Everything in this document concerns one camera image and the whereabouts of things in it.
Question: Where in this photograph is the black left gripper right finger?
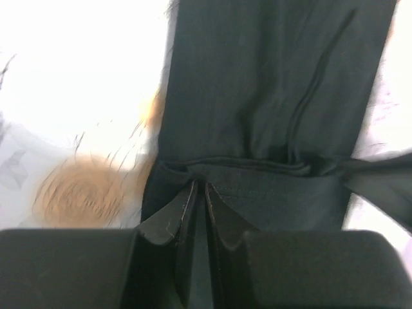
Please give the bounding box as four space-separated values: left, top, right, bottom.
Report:
205 185 411 308

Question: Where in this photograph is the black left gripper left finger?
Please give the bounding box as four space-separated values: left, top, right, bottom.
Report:
1 182 198 308

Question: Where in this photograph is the black t-shirt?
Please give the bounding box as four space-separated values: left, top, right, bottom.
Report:
142 1 411 230

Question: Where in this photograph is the floral patterned table mat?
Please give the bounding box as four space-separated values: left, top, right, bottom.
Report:
0 0 412 245

